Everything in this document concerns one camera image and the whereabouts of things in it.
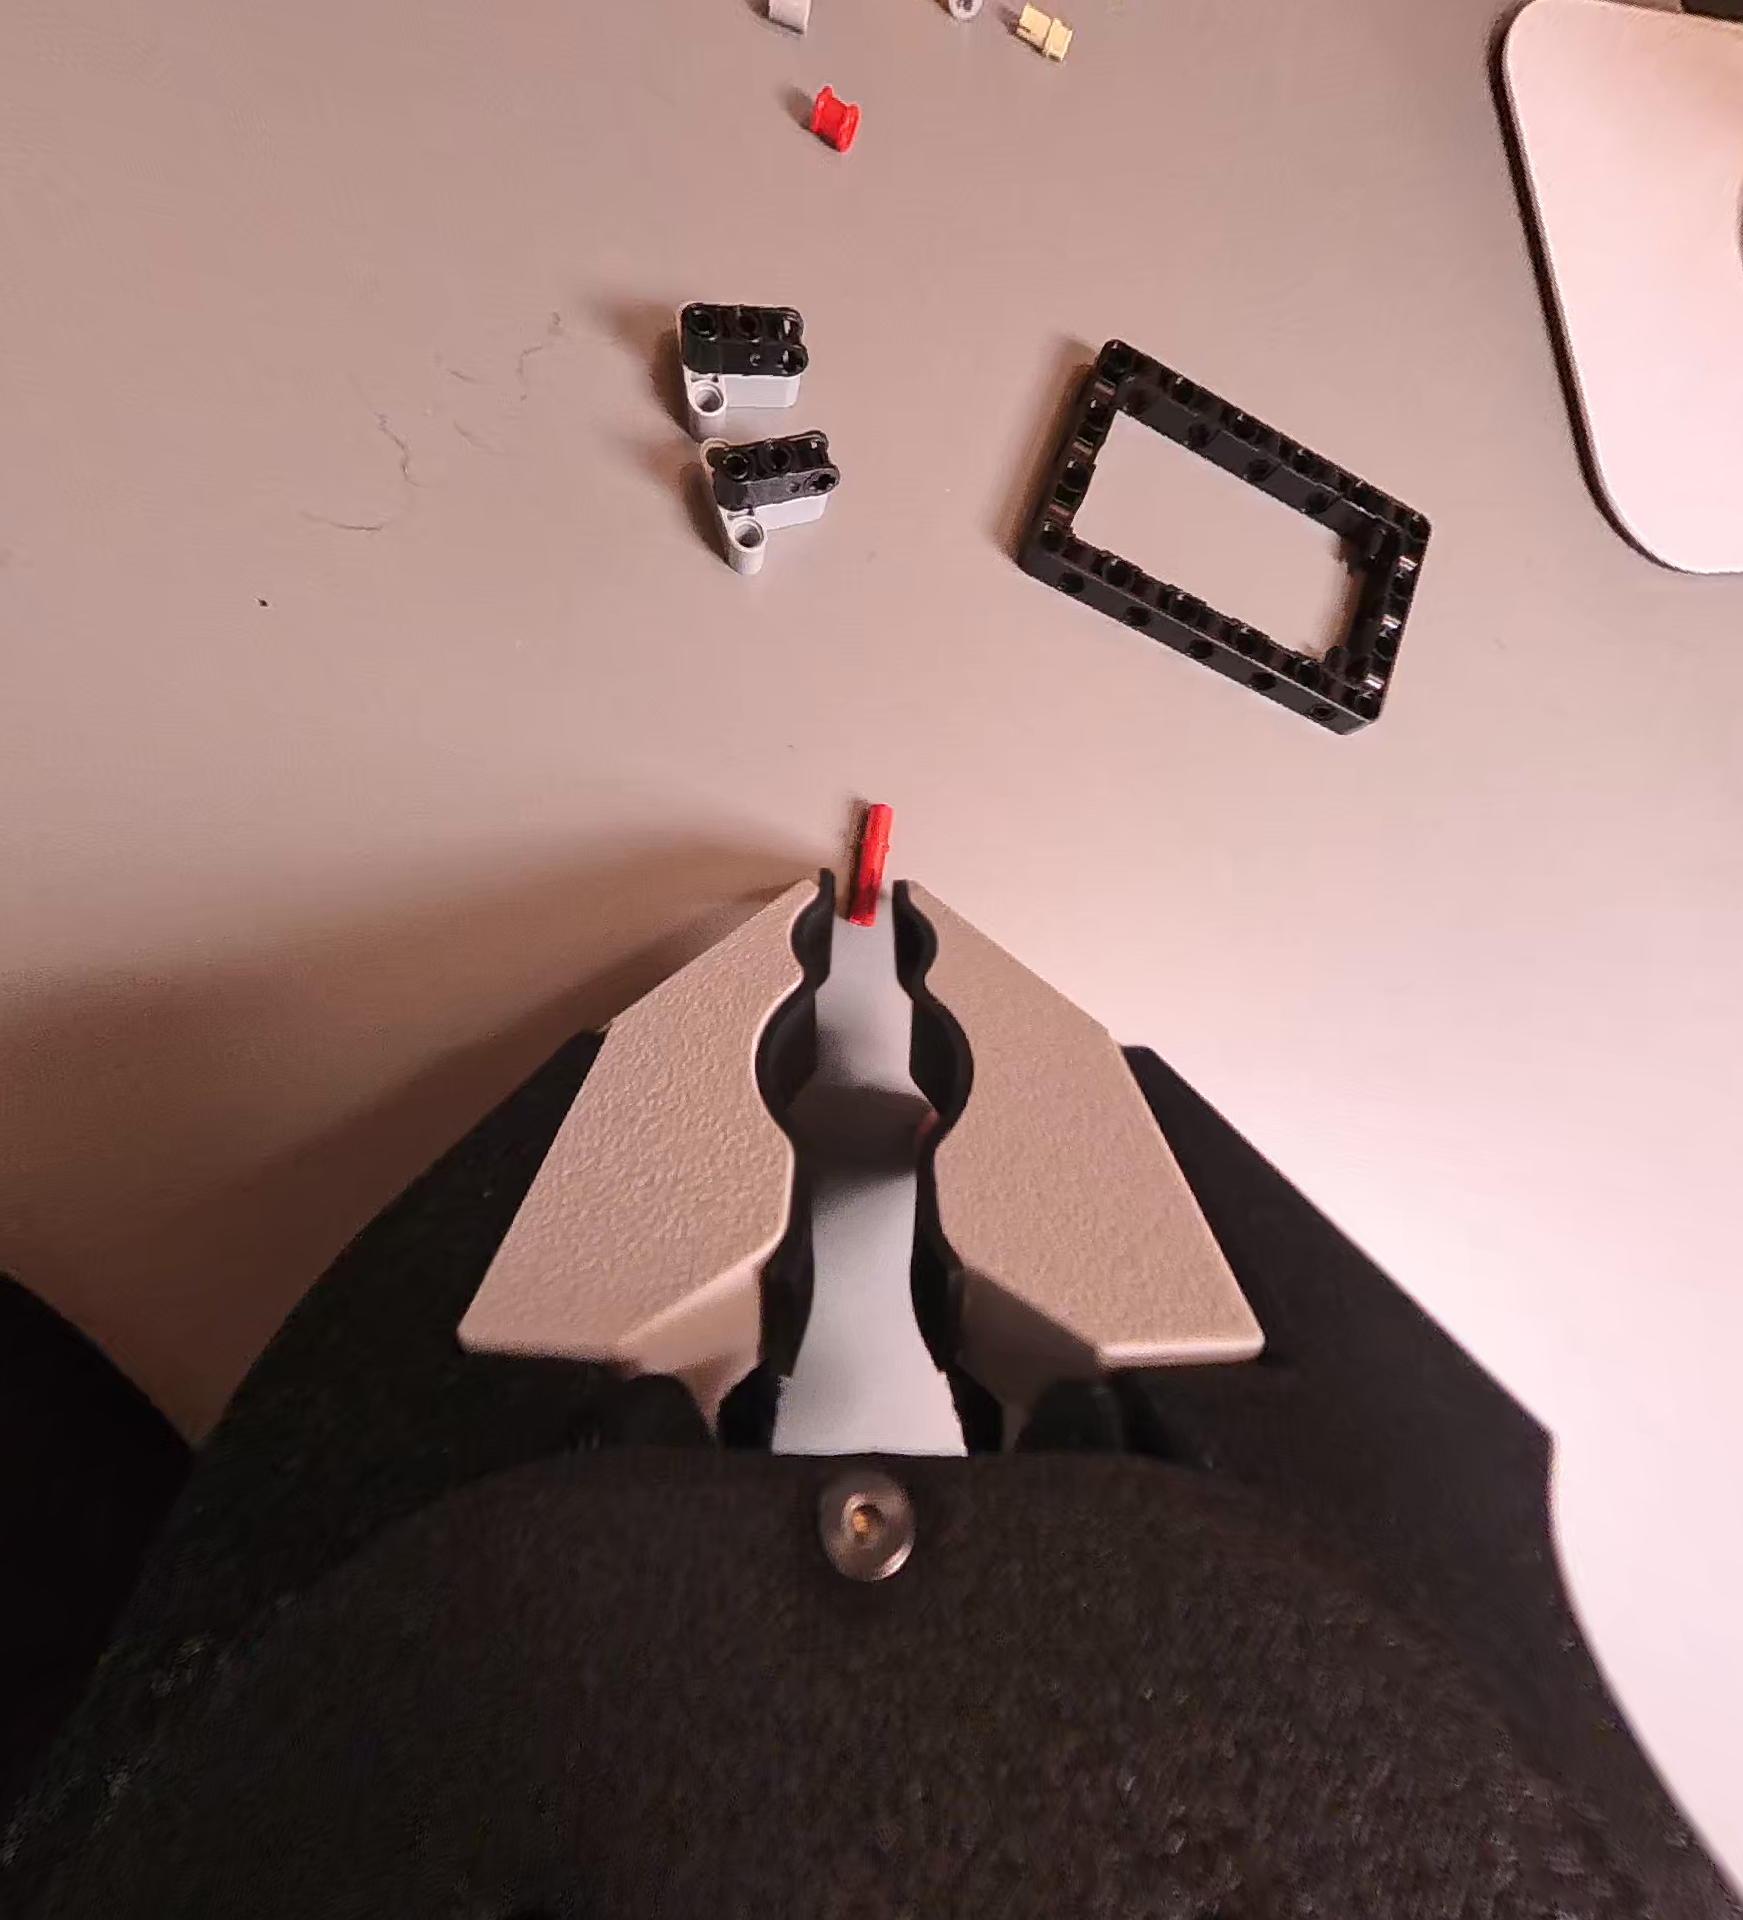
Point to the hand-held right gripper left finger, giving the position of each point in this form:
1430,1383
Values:
631,1199

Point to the grey lego connector assembly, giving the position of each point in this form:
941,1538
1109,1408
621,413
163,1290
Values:
774,510

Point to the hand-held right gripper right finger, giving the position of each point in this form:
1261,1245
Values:
1082,1199

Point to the red lego axle pin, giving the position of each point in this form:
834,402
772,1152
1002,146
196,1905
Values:
873,847

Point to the red lego bush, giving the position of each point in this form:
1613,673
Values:
834,116

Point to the grey and black lego assembly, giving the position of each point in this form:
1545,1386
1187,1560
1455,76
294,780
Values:
741,375

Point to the black rectangular lego frame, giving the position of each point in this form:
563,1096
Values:
1231,428

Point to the tan lego pin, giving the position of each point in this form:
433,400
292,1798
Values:
1044,30

